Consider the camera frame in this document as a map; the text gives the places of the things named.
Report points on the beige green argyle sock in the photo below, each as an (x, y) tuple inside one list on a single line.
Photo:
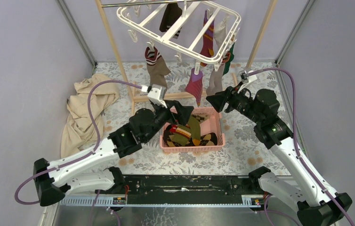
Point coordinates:
[(201, 117)]

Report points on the black red yellow argyle sock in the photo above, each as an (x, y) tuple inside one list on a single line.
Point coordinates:
[(172, 128)]

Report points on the taupe sock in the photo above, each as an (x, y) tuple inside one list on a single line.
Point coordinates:
[(156, 67)]

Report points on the metal hanging rod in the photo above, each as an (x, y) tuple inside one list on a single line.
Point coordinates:
[(130, 4)]

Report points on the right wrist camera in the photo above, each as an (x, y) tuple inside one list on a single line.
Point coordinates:
[(247, 79)]

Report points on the olive orange striped sock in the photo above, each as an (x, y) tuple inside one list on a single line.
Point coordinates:
[(189, 134)]

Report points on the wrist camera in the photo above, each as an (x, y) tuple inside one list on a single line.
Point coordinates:
[(247, 79), (155, 94)]

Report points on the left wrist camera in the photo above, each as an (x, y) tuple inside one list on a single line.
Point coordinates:
[(155, 94)]

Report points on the pink plastic basket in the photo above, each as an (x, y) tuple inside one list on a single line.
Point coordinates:
[(211, 125)]

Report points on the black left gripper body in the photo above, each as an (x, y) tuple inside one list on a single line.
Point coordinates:
[(178, 117)]

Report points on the purple striped sock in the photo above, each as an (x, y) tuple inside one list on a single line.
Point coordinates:
[(208, 39)]

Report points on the beige cloth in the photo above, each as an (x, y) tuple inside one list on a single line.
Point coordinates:
[(79, 129)]

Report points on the magenta purple-cuff sock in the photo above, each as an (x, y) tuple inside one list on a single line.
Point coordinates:
[(195, 86)]

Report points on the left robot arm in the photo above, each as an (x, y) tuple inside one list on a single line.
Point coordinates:
[(65, 176)]

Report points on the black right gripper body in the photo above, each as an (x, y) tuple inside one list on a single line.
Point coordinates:
[(237, 100)]

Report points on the dark brown tan argyle sock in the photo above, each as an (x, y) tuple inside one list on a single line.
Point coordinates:
[(210, 139)]

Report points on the white clip hanger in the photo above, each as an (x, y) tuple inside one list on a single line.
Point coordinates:
[(166, 39)]

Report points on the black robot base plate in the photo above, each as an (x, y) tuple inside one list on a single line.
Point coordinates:
[(191, 189)]

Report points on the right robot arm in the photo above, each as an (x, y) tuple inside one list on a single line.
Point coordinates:
[(314, 200)]

